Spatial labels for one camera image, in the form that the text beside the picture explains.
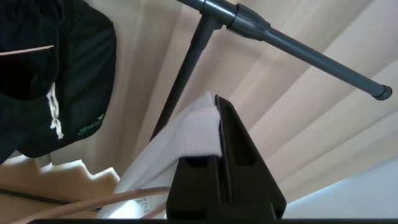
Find black clothes rack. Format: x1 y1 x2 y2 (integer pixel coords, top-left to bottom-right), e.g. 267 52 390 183
0 0 394 213

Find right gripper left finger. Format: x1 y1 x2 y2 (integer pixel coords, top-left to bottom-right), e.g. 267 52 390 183
165 154 223 219

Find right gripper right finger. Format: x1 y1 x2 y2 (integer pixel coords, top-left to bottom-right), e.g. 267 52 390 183
214 94 288 219

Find beige curtain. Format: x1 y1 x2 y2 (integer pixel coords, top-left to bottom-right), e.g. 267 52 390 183
9 0 398 205

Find white garment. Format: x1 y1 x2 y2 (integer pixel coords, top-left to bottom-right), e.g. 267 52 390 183
96 90 223 219

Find black shorts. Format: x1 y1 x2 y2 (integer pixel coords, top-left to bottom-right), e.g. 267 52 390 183
0 0 118 165

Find pink clothes hanger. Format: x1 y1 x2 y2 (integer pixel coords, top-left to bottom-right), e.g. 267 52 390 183
11 185 172 224
0 44 55 57

